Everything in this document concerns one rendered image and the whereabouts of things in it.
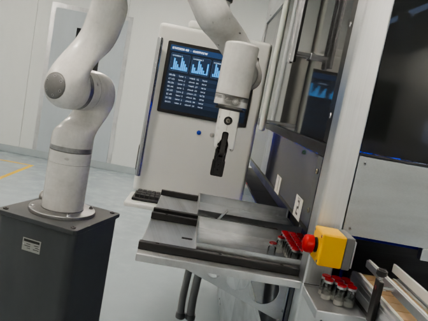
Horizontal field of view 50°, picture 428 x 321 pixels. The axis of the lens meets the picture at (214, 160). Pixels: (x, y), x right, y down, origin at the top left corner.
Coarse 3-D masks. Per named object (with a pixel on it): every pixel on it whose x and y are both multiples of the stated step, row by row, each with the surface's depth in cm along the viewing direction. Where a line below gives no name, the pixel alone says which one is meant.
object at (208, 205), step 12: (204, 204) 171; (216, 204) 174; (228, 204) 174; (240, 204) 174; (252, 204) 174; (264, 204) 174; (216, 216) 148; (228, 216) 148; (240, 216) 163; (252, 216) 167; (264, 216) 170; (276, 216) 174; (276, 228) 149; (288, 228) 149; (300, 228) 149
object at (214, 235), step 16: (208, 224) 140; (224, 224) 140; (240, 224) 140; (208, 240) 129; (224, 240) 131; (240, 240) 134; (256, 240) 137; (272, 240) 141; (240, 256) 115; (256, 256) 115; (272, 256) 115
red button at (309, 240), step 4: (304, 236) 102; (308, 236) 101; (312, 236) 101; (304, 240) 101; (308, 240) 101; (312, 240) 101; (304, 244) 101; (308, 244) 100; (312, 244) 100; (304, 248) 101; (308, 248) 101; (312, 248) 101; (308, 252) 102
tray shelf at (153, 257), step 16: (176, 208) 158; (192, 208) 162; (160, 224) 136; (176, 224) 139; (160, 240) 122; (176, 240) 124; (192, 240) 127; (144, 256) 109; (160, 256) 110; (176, 256) 112; (208, 272) 110; (224, 272) 110; (240, 272) 110; (256, 272) 111; (272, 272) 114
